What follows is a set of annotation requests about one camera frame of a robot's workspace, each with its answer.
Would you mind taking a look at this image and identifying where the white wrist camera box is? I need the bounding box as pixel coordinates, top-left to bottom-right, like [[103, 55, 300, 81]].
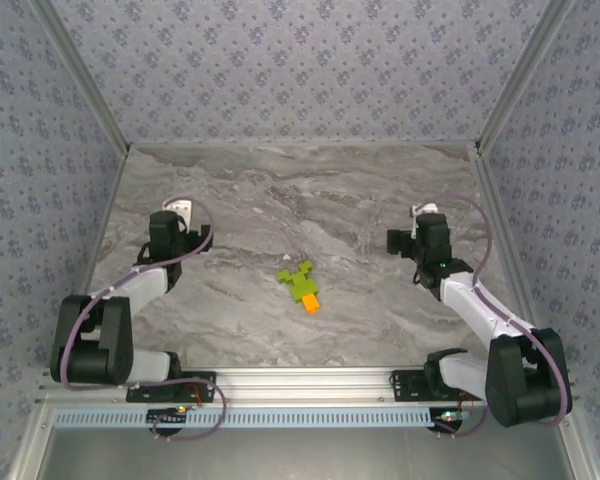
[[163, 196, 194, 224], [410, 200, 442, 218]]

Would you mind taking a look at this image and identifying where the aluminium mounting rail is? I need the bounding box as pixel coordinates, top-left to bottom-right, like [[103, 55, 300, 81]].
[[33, 366, 581, 406]]

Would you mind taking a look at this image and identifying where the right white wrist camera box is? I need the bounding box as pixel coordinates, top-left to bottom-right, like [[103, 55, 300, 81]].
[[410, 200, 442, 218]]

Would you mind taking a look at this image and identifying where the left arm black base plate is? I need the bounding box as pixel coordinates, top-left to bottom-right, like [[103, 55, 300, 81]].
[[125, 370, 218, 405]]

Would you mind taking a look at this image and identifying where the aluminium corner frame post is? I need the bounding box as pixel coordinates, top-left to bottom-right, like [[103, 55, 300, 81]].
[[29, 0, 133, 156], [474, 0, 579, 154]]

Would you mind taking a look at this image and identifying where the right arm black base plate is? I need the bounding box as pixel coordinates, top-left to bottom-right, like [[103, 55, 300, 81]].
[[389, 369, 487, 404]]

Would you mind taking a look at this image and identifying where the thin aluminium side rail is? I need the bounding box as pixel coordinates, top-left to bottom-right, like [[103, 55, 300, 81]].
[[58, 145, 131, 367]]

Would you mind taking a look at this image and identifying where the slotted pale cable duct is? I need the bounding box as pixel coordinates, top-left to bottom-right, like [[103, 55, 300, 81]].
[[53, 407, 456, 430]]

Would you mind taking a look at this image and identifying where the grey metal sheet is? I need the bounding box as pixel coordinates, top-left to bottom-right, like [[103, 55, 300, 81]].
[[14, 403, 599, 480]]

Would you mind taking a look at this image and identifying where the wide aluminium side rail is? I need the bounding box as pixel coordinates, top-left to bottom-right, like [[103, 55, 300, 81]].
[[467, 142, 554, 366]]

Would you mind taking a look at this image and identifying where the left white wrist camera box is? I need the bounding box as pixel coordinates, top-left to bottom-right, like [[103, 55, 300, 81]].
[[163, 196, 194, 224]]

